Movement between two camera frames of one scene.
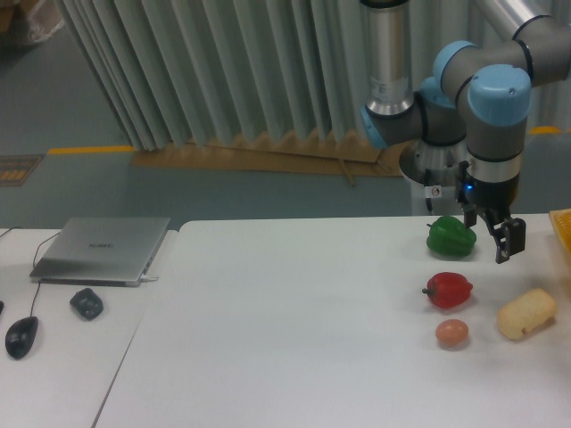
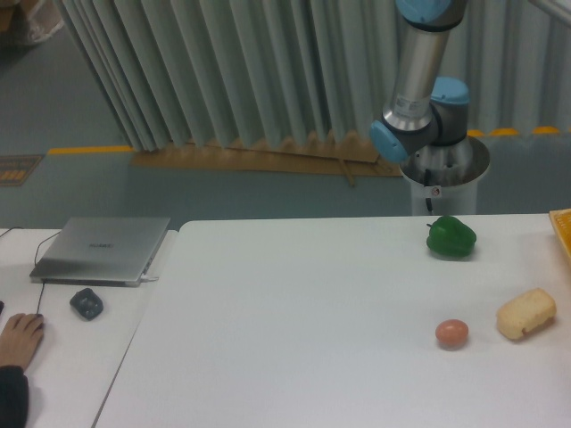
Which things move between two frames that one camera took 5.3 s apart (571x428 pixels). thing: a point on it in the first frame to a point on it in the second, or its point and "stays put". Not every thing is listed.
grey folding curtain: [177, 69] stays put
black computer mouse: [20, 336] to [41, 326]
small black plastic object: [87, 303] stays put
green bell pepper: [449, 237] stays put
